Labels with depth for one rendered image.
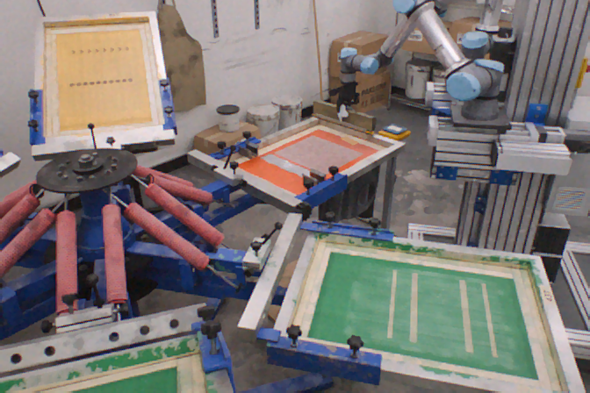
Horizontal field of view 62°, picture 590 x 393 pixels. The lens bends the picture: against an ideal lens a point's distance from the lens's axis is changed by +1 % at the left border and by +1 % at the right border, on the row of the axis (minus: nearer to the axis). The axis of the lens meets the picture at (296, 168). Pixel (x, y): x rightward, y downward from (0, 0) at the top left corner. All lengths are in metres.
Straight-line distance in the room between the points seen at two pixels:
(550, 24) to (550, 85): 0.26
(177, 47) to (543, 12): 2.75
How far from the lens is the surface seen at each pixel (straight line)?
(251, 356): 2.69
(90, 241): 1.73
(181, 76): 4.17
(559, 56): 2.33
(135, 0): 3.95
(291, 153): 2.43
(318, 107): 2.57
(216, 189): 1.97
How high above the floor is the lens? 2.02
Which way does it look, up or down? 28 degrees down
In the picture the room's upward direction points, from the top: straight up
